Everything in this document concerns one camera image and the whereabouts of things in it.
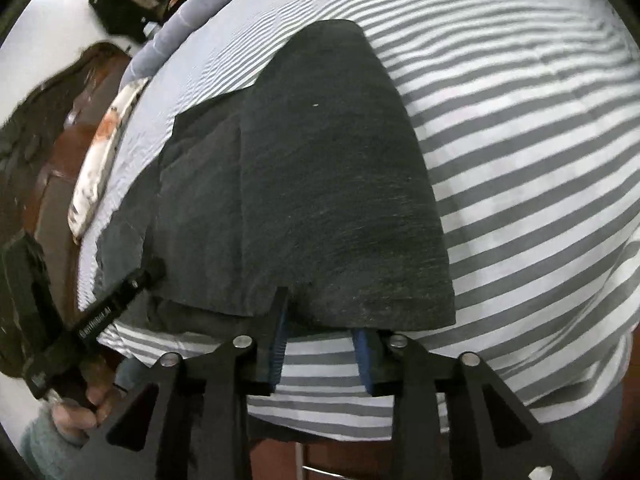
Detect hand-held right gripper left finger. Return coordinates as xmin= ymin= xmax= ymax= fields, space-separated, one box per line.
xmin=65 ymin=287 xmax=291 ymax=480

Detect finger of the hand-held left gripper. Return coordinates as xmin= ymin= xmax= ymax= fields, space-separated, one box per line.
xmin=127 ymin=259 xmax=167 ymax=296

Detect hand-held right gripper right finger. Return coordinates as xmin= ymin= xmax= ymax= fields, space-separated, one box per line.
xmin=351 ymin=327 xmax=581 ymax=480

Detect dark grey denim pants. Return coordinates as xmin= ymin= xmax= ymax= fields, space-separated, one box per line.
xmin=95 ymin=19 xmax=457 ymax=333

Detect person's left forearm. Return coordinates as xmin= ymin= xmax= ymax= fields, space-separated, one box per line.
xmin=20 ymin=407 xmax=96 ymax=480

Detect person's left hand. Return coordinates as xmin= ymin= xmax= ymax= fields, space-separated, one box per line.
xmin=50 ymin=355 xmax=127 ymax=442

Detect floral white pillow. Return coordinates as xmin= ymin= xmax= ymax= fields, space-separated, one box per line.
xmin=67 ymin=77 xmax=151 ymax=243

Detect carved dark wooden headboard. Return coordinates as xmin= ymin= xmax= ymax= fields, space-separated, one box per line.
xmin=0 ymin=42 xmax=133 ymax=376

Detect grey checked rolled duvet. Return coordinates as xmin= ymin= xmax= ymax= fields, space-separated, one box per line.
xmin=122 ymin=0 xmax=296 ymax=83

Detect grey white striped bed sheet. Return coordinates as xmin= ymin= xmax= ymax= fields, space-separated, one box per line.
xmin=75 ymin=0 xmax=640 ymax=441

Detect black hanging jacket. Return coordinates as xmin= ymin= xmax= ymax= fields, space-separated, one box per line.
xmin=89 ymin=0 xmax=176 ymax=43

